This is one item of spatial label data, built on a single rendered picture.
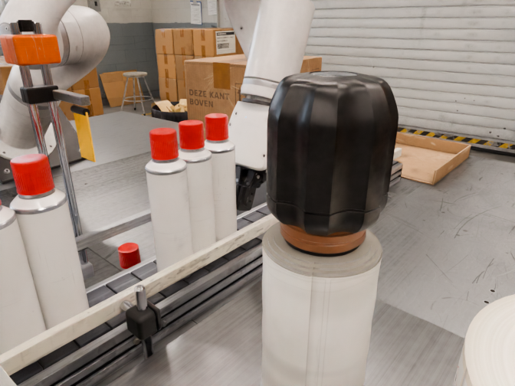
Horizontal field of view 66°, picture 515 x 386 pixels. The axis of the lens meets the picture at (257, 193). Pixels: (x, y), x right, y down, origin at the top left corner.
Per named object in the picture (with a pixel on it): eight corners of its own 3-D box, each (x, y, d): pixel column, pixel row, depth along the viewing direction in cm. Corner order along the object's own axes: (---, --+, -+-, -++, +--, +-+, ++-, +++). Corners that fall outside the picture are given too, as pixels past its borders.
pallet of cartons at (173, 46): (214, 147, 418) (209, 29, 373) (159, 135, 464) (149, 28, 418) (277, 125, 508) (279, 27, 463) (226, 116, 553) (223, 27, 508)
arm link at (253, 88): (231, 75, 62) (226, 94, 63) (274, 80, 57) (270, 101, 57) (263, 88, 69) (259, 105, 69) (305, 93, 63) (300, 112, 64)
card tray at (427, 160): (433, 185, 100) (436, 170, 98) (342, 163, 116) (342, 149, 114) (468, 157, 121) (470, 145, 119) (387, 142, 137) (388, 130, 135)
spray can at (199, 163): (200, 268, 58) (191, 129, 50) (175, 256, 60) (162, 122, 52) (223, 252, 62) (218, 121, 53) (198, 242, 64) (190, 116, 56)
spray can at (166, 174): (173, 286, 54) (158, 138, 45) (149, 272, 57) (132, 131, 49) (201, 269, 57) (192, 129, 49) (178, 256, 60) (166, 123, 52)
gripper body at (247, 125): (227, 89, 63) (212, 158, 65) (277, 96, 57) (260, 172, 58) (257, 99, 69) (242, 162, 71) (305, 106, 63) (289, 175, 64)
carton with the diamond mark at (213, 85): (263, 180, 98) (264, 65, 87) (190, 162, 110) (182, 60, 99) (316, 150, 121) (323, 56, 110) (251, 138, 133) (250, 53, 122)
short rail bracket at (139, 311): (147, 384, 45) (134, 298, 40) (132, 371, 47) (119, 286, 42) (170, 368, 47) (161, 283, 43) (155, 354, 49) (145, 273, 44)
